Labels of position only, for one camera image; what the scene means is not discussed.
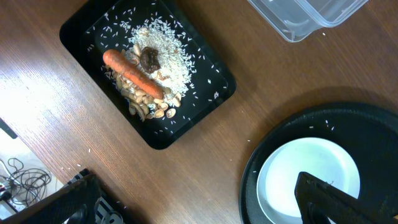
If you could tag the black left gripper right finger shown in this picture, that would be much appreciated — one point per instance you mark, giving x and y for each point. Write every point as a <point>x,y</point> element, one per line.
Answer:
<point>320,202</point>

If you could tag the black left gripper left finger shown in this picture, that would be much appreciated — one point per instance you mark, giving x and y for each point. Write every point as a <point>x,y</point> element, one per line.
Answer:
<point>75,203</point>

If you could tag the white plate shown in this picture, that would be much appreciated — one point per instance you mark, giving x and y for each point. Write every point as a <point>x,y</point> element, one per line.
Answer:
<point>319,157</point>

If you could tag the orange carrot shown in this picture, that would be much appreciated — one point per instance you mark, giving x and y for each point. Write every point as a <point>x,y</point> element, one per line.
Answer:
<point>121,65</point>

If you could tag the brown food scrap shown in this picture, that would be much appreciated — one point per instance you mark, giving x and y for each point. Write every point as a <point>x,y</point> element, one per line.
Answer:
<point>149,59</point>

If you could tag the round black tray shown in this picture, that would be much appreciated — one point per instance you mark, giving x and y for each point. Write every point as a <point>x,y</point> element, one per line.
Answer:
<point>368,133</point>

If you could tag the rice and peanut shells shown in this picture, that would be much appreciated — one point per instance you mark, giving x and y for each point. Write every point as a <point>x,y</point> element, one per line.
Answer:
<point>174,76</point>

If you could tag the black rectangular tray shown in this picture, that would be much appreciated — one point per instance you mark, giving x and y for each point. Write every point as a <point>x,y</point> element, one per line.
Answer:
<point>102,25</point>

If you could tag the clear plastic bin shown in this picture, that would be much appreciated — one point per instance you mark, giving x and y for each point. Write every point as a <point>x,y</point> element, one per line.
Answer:
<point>294,20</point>

